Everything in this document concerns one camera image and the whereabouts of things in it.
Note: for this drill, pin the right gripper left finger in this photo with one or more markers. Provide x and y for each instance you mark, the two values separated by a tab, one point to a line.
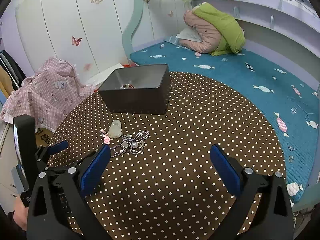
58	209

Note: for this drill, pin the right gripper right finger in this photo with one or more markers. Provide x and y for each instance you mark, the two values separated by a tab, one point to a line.
273	218

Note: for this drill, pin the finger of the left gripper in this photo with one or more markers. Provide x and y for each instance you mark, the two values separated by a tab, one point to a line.
44	153

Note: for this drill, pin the white jade pendant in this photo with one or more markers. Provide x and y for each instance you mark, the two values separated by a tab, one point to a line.
115	130

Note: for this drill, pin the left hand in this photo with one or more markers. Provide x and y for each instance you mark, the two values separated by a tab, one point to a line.
20	214

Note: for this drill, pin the pink patterned cloth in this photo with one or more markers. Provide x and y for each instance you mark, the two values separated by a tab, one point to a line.
48	96

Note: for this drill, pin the pink small charm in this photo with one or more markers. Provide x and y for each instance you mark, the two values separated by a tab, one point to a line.
106	138

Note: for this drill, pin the brown polka dot tablecloth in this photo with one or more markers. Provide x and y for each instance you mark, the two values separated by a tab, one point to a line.
171	190

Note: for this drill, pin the teal candy print mattress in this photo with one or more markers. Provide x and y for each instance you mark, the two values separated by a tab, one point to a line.
290	105

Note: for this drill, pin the red cloth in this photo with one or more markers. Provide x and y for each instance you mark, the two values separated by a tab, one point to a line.
127	65

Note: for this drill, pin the dark metal tin box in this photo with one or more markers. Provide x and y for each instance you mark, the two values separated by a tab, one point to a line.
139	90

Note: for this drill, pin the teal bed headboard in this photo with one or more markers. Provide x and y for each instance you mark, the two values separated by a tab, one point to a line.
132	27

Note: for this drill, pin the green jacket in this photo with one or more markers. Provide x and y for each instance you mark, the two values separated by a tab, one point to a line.
233	39

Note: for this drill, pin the white pillow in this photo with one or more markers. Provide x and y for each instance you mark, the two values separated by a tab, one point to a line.
189	34

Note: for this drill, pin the pink quilted jacket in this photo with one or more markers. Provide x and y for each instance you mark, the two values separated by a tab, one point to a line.
210	36

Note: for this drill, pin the lavender wall shelf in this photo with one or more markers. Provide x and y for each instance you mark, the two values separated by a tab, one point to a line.
286	32

